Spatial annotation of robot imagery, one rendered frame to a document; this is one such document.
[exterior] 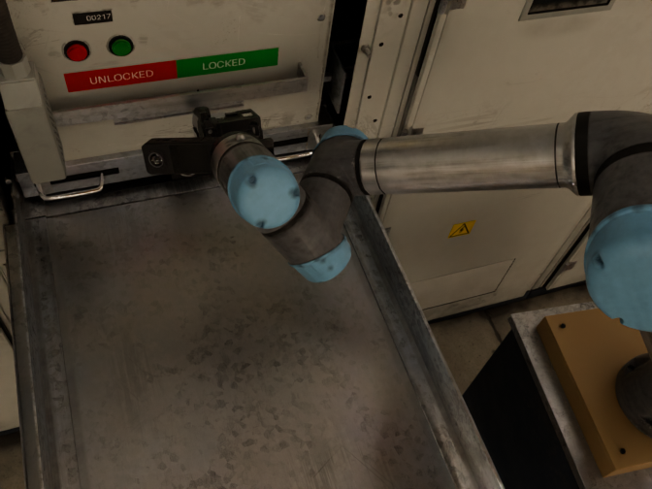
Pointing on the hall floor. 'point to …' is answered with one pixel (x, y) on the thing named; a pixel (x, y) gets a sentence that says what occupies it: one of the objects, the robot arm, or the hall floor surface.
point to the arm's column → (516, 423)
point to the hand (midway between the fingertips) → (195, 125)
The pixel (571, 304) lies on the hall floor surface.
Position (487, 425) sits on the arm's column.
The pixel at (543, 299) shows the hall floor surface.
